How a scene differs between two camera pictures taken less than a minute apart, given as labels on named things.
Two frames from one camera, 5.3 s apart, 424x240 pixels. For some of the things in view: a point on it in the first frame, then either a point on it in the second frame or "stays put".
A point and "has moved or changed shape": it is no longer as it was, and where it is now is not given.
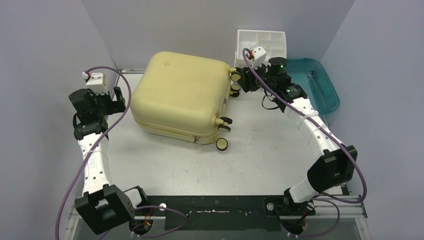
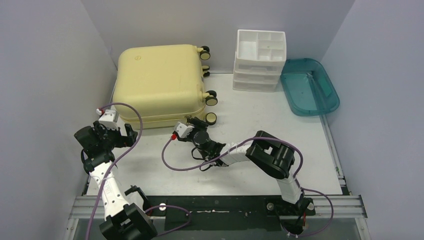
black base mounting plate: x=217 y=213 stays put
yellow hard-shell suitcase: x=183 y=96 has moved or changed shape
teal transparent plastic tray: x=310 y=75 stays put
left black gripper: x=114 y=106 -> x=124 y=141
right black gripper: x=247 y=79 -> x=193 y=124
